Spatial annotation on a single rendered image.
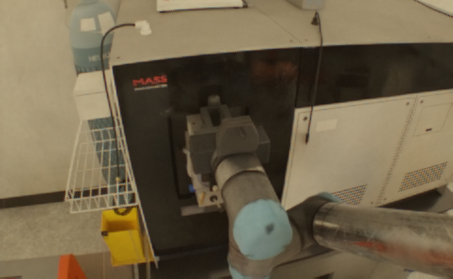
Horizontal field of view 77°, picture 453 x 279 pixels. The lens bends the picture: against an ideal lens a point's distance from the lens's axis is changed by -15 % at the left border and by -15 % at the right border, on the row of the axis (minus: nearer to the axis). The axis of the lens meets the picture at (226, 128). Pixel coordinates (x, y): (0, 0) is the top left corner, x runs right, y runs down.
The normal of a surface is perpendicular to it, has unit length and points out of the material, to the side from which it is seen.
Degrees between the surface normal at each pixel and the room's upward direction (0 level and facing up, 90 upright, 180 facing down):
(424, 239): 60
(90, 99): 90
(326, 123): 90
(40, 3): 90
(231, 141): 90
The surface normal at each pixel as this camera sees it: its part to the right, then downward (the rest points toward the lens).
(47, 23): 0.25, 0.55
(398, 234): -0.86, -0.37
